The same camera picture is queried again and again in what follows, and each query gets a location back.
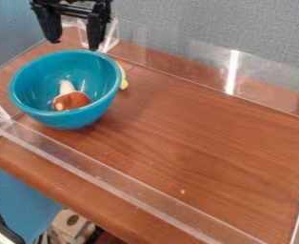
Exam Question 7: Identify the brown and white toy mushroom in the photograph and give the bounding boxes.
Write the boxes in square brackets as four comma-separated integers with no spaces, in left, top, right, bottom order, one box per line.
[52,80,92,112]

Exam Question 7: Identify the yellow object behind bowl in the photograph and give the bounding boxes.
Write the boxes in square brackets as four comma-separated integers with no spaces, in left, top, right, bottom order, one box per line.
[118,63,128,90]

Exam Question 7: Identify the white block with hole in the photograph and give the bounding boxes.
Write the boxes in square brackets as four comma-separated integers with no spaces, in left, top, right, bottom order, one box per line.
[48,209,96,244]

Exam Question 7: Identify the clear acrylic back barrier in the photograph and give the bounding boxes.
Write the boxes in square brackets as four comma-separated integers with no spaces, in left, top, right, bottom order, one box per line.
[111,0,299,117]

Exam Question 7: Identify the clear acrylic front barrier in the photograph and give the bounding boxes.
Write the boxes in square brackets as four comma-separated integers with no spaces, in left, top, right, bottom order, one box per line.
[0,120,266,244]

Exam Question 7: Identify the blue bowl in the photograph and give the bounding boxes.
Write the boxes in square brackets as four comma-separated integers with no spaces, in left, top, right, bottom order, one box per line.
[8,50,123,130]

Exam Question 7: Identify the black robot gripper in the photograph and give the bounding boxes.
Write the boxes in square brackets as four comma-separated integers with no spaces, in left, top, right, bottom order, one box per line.
[30,0,114,51]

